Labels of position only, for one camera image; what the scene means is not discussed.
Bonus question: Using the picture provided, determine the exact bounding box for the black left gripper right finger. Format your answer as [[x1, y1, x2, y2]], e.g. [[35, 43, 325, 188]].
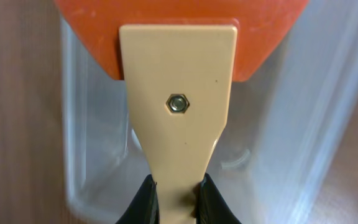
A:
[[196, 173, 241, 224]]

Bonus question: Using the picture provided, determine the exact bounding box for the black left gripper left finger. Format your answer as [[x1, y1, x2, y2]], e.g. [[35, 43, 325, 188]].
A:
[[116, 174, 160, 224]]

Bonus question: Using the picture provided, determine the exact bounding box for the orange scraper with wooden handle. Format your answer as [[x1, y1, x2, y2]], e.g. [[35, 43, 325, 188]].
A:
[[55, 0, 307, 223]]

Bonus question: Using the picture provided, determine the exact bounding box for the clear plastic container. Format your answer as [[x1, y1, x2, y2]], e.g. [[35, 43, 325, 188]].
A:
[[60, 1, 358, 223]]

